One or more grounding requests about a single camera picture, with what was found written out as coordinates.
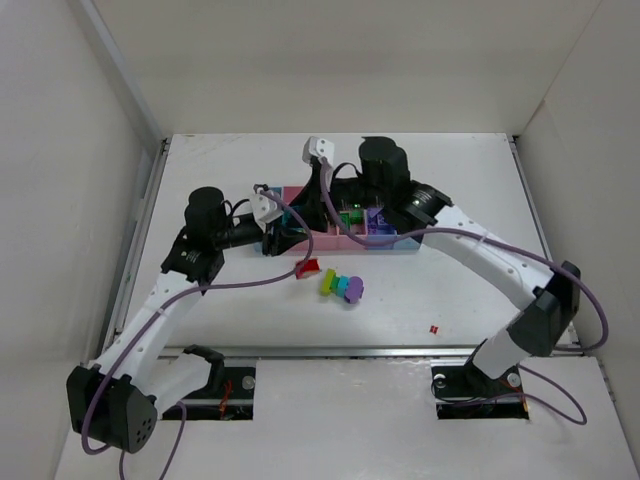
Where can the metal table rail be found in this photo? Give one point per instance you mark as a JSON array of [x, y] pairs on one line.
[[343, 352]]

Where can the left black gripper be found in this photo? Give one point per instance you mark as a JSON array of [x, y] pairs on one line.
[[270, 240]]

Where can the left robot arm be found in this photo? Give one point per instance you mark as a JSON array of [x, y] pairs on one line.
[[117, 401]]

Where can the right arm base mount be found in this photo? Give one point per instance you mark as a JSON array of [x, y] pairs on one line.
[[463, 394]]

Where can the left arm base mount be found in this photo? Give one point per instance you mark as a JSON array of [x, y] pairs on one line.
[[228, 394]]

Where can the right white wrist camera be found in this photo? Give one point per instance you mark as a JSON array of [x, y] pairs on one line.
[[319, 148]]

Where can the light blue bin left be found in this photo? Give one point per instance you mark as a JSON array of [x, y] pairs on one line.
[[266, 229]]

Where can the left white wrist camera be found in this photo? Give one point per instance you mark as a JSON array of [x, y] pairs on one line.
[[264, 209]]

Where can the red round flower lego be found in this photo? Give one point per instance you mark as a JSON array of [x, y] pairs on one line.
[[307, 268]]

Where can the large pink bin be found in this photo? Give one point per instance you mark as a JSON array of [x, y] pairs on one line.
[[323, 241]]

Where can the green lego row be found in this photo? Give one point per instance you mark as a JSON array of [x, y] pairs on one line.
[[354, 220]]

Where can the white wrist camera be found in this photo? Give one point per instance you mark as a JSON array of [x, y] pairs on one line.
[[319, 148], [264, 209]]

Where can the lime tall lego brick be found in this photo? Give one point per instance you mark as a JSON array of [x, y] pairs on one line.
[[327, 284]]

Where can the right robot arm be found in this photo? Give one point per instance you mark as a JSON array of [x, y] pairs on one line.
[[546, 296]]

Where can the lavender flower lego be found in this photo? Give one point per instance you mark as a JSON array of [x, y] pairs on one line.
[[354, 290]]

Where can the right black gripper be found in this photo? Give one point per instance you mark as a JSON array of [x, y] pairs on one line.
[[317, 201]]

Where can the purple lego brick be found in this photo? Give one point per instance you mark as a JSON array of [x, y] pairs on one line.
[[376, 223]]

